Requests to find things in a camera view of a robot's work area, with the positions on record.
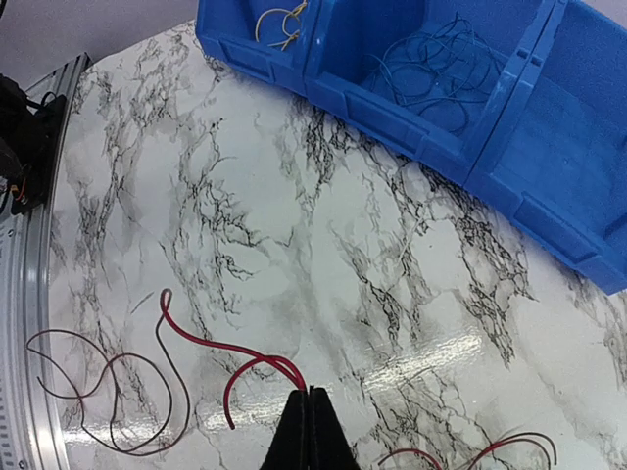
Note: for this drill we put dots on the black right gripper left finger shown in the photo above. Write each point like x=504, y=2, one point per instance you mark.
x=288, y=449

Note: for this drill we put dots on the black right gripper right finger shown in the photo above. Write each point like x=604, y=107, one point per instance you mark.
x=329, y=448

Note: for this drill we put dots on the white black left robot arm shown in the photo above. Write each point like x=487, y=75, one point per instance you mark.
x=30, y=139

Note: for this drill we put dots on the blue three-compartment plastic bin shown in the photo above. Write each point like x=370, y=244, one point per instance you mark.
x=521, y=103

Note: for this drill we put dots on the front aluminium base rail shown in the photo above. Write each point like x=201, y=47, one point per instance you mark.
x=31, y=434

